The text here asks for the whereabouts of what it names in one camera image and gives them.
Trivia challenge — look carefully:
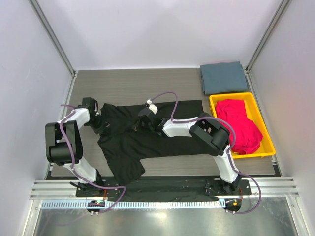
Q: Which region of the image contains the crumpled red t-shirt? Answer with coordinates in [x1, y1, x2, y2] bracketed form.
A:
[215, 99, 263, 155]

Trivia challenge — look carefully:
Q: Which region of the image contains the yellow plastic bin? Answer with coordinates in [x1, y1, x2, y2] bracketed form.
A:
[209, 92, 276, 159]

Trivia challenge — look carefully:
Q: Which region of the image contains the aluminium frame post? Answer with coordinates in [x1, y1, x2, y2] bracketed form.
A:
[28, 0, 76, 77]
[245, 0, 291, 74]

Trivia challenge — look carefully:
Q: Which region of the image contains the aluminium front rail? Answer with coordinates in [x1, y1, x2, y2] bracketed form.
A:
[30, 177, 299, 200]

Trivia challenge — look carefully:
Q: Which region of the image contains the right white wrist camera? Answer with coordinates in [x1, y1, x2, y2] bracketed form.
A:
[145, 99, 158, 115]

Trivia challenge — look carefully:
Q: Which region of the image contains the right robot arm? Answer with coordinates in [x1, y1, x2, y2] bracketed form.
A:
[134, 108, 242, 195]

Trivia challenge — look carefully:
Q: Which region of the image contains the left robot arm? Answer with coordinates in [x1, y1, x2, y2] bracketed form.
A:
[45, 97, 109, 196]

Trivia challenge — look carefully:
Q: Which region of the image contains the left aluminium frame post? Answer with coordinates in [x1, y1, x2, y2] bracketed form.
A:
[28, 0, 76, 77]

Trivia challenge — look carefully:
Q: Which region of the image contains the folded grey-blue t-shirt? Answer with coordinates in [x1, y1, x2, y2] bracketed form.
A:
[200, 61, 248, 95]

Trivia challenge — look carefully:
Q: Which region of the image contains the slotted grey cable duct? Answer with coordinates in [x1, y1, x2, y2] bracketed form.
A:
[41, 199, 225, 210]

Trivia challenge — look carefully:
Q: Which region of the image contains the black t-shirt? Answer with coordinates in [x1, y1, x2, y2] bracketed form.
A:
[98, 103, 206, 186]

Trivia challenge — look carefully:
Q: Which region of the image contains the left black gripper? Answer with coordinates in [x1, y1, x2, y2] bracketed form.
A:
[86, 113, 110, 136]

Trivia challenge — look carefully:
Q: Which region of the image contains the right aluminium frame post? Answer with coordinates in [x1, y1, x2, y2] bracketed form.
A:
[245, 0, 291, 74]

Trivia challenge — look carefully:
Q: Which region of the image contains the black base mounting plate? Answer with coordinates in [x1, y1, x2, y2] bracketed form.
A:
[75, 175, 252, 203]

